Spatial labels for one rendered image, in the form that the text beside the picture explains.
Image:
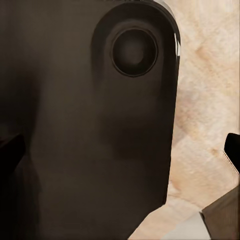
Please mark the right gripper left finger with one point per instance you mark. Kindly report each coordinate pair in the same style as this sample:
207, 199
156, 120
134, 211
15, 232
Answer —
12, 150

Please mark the cabinet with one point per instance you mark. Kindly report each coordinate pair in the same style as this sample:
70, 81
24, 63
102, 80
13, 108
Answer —
222, 217

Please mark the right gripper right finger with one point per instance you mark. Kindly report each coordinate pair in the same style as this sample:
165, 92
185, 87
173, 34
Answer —
232, 149

